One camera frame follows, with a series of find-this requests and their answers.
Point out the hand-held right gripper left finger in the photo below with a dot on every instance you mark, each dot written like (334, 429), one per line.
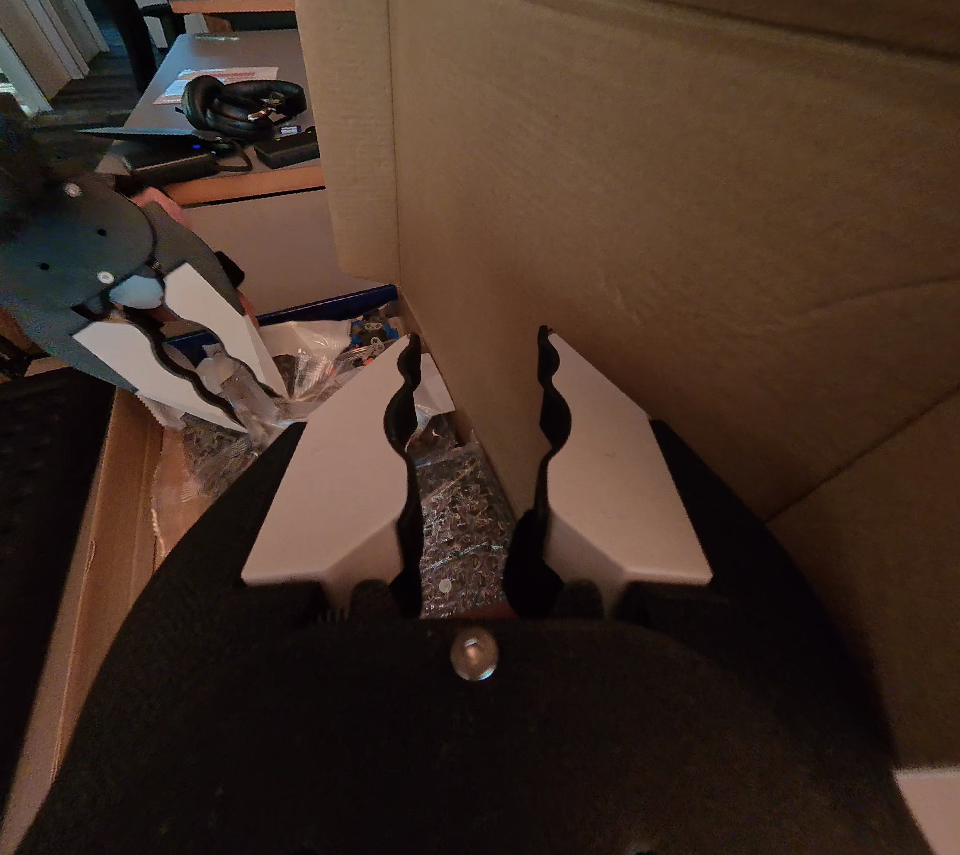
(337, 495)

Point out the blue robot kit box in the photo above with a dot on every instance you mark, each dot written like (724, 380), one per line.
(675, 195)

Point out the white paper sheets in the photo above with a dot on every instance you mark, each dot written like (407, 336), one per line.
(169, 91)

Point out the person's left hand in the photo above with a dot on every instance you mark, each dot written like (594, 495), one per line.
(165, 206)

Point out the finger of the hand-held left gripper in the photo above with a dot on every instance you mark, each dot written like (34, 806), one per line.
(127, 352)
(217, 315)

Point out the pile of parts bags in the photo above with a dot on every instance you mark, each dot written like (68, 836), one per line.
(457, 495)

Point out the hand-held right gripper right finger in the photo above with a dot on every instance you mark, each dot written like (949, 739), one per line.
(622, 495)

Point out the black headphones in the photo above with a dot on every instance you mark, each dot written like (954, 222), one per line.
(210, 105)

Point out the black flat device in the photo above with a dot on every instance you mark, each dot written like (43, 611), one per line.
(172, 165)

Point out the clear plastic parts bag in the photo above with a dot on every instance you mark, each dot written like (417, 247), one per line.
(232, 386)

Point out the small black box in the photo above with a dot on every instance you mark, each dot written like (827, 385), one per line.
(289, 150)

